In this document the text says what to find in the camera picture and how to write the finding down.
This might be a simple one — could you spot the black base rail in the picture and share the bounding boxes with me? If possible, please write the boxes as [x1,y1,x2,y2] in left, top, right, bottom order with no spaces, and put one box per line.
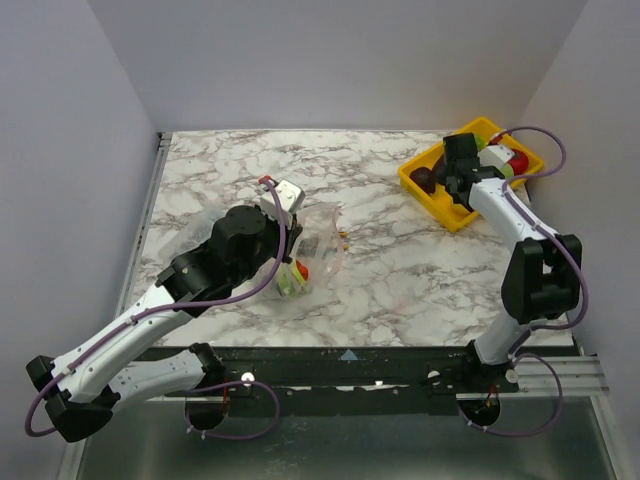
[159,342,521,419]

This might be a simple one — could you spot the red toy tomato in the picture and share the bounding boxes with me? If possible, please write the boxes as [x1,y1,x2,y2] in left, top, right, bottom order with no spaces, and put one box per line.
[508,149,529,176]

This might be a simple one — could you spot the dark red toy beet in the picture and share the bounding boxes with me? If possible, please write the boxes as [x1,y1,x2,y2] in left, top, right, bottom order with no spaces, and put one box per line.
[409,166,437,195]

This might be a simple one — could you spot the yellow plastic tray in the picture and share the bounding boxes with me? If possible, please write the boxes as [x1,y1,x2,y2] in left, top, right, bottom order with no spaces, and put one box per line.
[398,116,545,234]

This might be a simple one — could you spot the clear zip top bag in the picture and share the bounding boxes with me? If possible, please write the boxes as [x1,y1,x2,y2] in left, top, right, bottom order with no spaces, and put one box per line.
[260,202,344,300]

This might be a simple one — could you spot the purple toy eggplant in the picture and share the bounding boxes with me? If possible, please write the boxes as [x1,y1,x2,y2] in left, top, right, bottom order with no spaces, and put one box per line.
[432,156,446,185]

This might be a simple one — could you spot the red toy chili pepper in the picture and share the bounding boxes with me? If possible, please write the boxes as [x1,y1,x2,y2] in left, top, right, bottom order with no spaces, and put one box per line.
[296,260,309,281]

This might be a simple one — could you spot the clear plastic box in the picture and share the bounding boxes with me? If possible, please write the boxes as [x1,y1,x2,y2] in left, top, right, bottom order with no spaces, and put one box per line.
[158,207,224,263]

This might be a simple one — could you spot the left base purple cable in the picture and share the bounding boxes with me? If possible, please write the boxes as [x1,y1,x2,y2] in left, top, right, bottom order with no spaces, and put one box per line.
[184,377,282,442]

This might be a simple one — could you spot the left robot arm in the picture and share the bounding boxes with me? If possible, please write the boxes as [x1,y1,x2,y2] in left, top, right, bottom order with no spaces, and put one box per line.
[24,201,303,443]

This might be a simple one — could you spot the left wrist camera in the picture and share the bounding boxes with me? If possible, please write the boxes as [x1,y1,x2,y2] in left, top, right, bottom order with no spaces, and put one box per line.
[259,176,306,228]

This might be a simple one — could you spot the green toy cabbage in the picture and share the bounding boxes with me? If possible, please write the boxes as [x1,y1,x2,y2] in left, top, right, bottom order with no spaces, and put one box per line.
[501,163,514,179]

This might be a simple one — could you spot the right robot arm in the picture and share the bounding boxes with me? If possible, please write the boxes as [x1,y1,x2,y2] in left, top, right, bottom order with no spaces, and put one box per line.
[435,133,588,392]

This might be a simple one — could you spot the green toy grapes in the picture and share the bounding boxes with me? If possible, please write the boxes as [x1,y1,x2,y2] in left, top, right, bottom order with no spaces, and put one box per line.
[474,134,487,150]

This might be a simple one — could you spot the toy green onion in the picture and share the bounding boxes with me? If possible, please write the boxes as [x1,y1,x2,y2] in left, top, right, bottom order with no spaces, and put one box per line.
[276,270,296,297]

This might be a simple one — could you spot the yellow handled pliers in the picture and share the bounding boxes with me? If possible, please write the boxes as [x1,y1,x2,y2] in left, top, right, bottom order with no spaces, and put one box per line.
[339,231,349,251]

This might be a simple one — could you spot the grey toy fish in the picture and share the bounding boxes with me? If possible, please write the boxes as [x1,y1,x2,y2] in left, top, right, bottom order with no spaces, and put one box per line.
[274,261,309,297]

